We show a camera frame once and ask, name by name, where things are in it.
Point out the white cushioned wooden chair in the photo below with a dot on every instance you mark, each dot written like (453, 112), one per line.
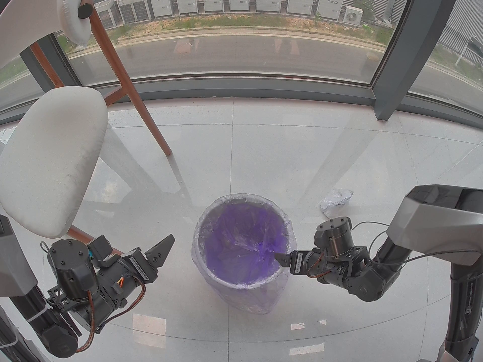
(49, 157)

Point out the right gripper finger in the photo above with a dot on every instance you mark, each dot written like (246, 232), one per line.
(285, 260)

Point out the window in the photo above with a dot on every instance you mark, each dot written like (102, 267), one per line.
(241, 85)

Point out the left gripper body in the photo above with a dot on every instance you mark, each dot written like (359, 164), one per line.
(128, 273)

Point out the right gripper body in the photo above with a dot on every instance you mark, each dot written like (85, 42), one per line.
(307, 264)

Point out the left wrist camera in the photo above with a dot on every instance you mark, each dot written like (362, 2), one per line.
(100, 249)

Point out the white trash bin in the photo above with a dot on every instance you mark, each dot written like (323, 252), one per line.
(205, 268)

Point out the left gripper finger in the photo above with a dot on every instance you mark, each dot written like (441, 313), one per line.
(155, 258)

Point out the purple plastic bag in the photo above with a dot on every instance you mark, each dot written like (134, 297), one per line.
(241, 240)

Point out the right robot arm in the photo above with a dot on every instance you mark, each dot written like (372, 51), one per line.
(434, 217)

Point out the white paper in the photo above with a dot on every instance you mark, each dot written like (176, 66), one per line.
(337, 199)

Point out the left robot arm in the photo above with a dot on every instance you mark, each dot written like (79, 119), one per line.
(71, 270)

